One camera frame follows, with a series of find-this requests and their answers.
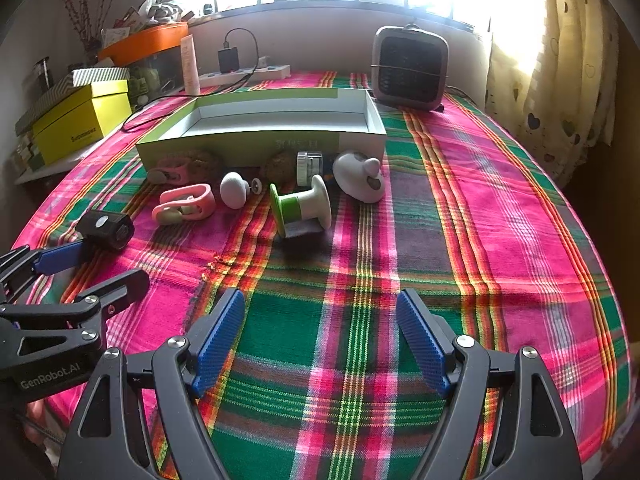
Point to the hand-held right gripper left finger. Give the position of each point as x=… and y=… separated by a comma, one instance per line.
x=220, y=342

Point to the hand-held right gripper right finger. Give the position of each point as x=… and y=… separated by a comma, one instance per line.
x=425, y=345

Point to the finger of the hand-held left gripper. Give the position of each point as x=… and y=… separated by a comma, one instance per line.
x=120, y=290
x=60, y=259

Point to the black bike light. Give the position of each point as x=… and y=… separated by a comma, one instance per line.
x=107, y=230

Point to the pink clip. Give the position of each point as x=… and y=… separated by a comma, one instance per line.
x=192, y=200
x=175, y=171

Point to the white mushroom-shaped massager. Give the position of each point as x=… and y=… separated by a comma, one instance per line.
x=234, y=190

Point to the brown walnut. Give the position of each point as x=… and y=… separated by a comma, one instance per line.
x=207, y=162
x=280, y=165

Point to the green and white spool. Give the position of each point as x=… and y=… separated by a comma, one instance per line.
x=300, y=205

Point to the small jar with white lid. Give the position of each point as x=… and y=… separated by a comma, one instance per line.
x=306, y=165

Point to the green and white cardboard tray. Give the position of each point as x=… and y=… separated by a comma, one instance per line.
x=240, y=115

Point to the white side shelf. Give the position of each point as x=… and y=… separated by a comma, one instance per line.
x=55, y=167

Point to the pink green plaid tablecloth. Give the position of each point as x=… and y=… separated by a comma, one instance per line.
x=450, y=240

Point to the yellow box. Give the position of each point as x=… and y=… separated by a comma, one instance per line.
x=75, y=120

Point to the dark glass jar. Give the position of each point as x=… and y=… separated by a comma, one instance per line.
x=42, y=75

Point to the green striped box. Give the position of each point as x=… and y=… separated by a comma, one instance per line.
x=97, y=76

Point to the glass tank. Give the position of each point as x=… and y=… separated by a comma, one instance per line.
x=160, y=70

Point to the orange box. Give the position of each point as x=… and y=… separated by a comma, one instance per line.
x=145, y=42

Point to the peach cosmetic tube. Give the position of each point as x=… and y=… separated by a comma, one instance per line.
x=190, y=65

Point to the black charger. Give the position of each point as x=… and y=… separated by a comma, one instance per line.
x=229, y=60

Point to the dried branches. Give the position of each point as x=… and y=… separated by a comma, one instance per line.
x=85, y=5

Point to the white power strip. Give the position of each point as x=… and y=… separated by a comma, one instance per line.
x=265, y=72

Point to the pile of packets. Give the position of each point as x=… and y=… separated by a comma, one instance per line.
x=150, y=10

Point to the grey space heater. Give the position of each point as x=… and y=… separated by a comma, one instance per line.
x=410, y=67

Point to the small bottle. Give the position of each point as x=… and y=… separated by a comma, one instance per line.
x=208, y=8

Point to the heart print curtain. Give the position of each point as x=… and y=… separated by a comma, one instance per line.
x=555, y=75

